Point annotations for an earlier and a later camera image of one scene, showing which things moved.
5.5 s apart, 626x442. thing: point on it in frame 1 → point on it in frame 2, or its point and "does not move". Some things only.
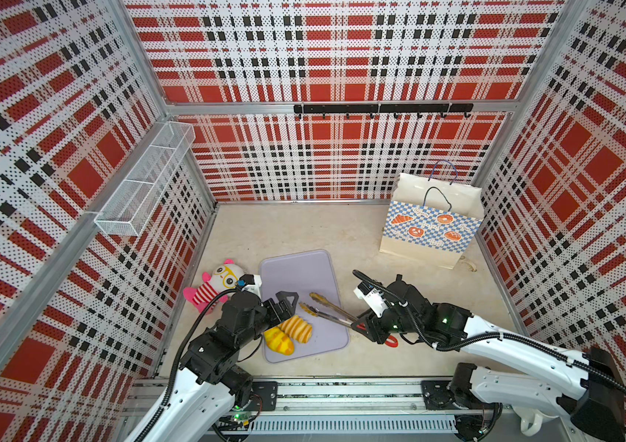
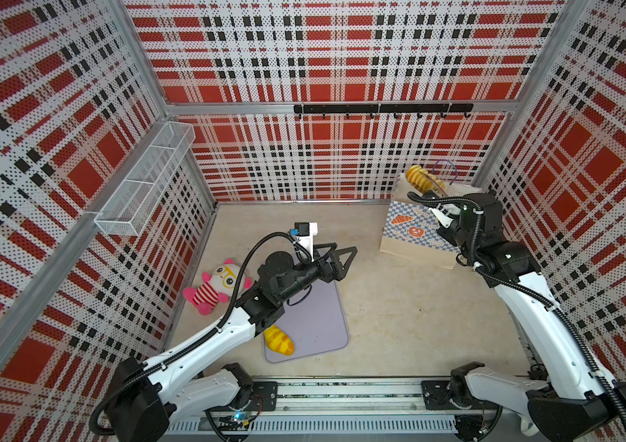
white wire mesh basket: [129, 206] does not move
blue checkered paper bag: [431, 218] does not move
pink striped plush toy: [221, 277] does not move
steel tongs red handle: [347, 319] → [434, 193]
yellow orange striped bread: [278, 341] does not move
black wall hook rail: [385, 109] does not move
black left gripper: [278, 317] → [336, 273]
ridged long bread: [297, 329] → [423, 180]
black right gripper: [371, 324] → [445, 234]
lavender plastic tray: [305, 273] does not move
